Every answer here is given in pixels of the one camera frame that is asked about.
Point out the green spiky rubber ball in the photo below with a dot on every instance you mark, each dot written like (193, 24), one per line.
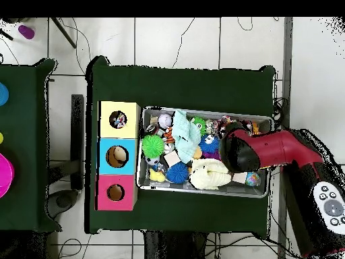
(152, 145)

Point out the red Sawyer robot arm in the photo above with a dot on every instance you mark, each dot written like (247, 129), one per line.
(275, 148)

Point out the wooden box with three holes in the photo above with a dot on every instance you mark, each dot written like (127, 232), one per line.
(118, 132)

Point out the shallow clear mesh bin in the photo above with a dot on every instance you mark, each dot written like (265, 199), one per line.
(229, 190)

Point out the orange striped tiger plush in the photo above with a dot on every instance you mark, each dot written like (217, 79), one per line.
(169, 136)

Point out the light blue waffle cloth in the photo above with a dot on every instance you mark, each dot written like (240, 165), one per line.
(186, 135)

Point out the white toy baseball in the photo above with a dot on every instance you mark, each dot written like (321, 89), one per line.
(165, 120)

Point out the silver drinks can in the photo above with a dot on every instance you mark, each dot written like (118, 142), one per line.
(151, 128)

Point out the green spiky ball with eyes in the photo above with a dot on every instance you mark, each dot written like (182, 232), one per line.
(199, 124)

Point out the yellow duck plush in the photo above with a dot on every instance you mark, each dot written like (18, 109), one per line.
(157, 176)

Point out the blue spiky ball with eyes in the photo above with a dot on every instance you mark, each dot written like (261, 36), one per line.
(210, 143)

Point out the cream waffle cloth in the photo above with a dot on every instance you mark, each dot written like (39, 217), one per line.
(210, 174)

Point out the grey round floor base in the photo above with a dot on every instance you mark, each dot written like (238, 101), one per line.
(63, 201)

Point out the dark green side table cloth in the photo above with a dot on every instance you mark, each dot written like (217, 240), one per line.
(27, 108)

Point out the black rod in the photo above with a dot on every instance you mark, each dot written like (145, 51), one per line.
(63, 32)

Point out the pink round disc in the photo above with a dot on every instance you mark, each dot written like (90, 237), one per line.
(5, 175)

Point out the small yellow object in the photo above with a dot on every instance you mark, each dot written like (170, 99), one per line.
(0, 138)

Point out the blue round object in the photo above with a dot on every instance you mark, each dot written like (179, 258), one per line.
(2, 94)

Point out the purple bottle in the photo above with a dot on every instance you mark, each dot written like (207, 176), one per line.
(26, 31)

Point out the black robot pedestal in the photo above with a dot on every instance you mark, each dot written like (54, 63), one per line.
(175, 245)

